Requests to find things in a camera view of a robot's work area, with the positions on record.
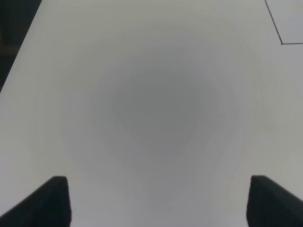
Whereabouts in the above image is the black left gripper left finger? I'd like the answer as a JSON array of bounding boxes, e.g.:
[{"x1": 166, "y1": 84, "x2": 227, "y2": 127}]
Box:
[{"x1": 0, "y1": 176, "x2": 71, "y2": 227}]

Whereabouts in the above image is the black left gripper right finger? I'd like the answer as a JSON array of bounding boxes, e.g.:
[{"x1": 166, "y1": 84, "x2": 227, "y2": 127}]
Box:
[{"x1": 246, "y1": 175, "x2": 303, "y2": 227}]

